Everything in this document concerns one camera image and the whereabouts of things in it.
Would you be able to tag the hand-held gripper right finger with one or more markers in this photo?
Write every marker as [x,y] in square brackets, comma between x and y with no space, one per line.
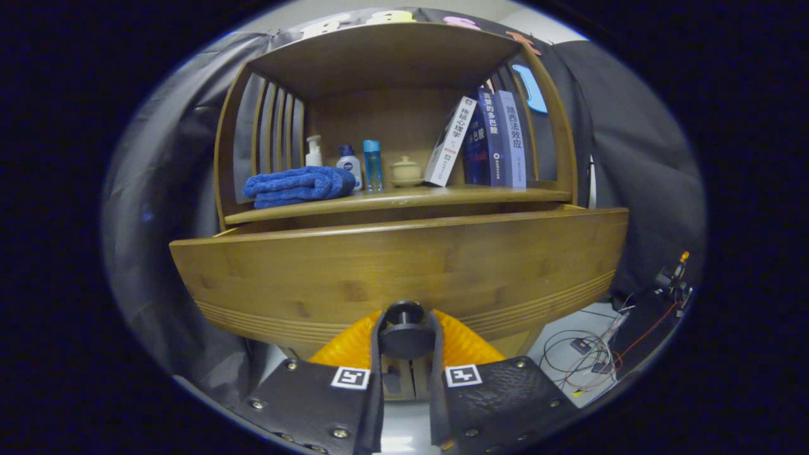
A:
[437,404]

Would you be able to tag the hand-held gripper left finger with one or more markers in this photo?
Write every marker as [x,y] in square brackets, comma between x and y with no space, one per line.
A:
[377,411]

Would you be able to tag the wooden drawer with black knob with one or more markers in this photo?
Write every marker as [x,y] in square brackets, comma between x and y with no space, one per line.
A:
[379,265]

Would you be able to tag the wooden countertop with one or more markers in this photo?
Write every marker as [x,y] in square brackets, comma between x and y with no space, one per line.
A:
[442,194]

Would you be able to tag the wooden cabinet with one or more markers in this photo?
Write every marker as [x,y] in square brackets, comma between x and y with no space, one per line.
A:
[379,57]

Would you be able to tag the black electronic device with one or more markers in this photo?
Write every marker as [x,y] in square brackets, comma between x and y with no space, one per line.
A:
[638,332]

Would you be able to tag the cream lidded teacup with saucer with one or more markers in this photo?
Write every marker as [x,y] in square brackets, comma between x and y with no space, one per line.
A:
[406,172]

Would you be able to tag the blue folded towel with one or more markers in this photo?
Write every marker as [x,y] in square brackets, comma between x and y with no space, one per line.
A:
[297,186]

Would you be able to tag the clear blue bottle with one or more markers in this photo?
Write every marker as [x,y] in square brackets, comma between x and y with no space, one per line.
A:
[373,167]

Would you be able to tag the white bottle with blue cap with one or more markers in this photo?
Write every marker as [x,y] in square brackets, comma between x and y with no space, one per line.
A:
[349,167]

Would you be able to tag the white pump bottle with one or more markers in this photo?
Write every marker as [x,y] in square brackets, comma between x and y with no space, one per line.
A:
[313,157]

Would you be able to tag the white book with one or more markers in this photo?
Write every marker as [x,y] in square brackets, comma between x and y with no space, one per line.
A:
[450,142]

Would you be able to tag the dark blue book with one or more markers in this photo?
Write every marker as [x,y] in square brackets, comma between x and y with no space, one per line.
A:
[483,139]

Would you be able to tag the light blue book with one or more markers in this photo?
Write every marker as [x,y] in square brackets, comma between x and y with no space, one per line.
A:
[513,139]

